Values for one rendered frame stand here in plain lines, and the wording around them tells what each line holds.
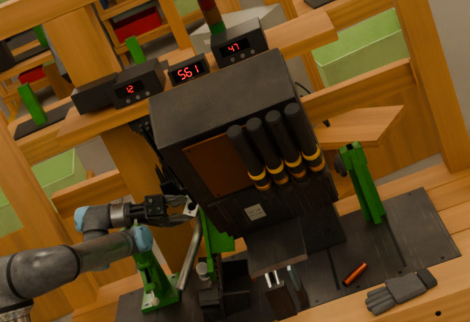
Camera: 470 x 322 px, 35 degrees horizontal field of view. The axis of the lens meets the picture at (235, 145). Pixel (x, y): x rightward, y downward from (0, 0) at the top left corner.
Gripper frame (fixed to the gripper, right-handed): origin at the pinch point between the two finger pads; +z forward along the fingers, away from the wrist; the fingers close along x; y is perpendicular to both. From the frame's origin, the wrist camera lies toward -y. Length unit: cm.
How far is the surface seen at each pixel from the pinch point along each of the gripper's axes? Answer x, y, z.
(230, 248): -13.8, 2.3, 9.6
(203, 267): -17.8, -0.4, 1.1
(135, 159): 22.3, -12.7, -19.4
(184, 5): 404, -557, -50
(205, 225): -8.0, 9.7, 3.7
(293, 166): -2.6, 36.9, 29.3
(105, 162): 156, -383, -113
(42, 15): 58, 23, -39
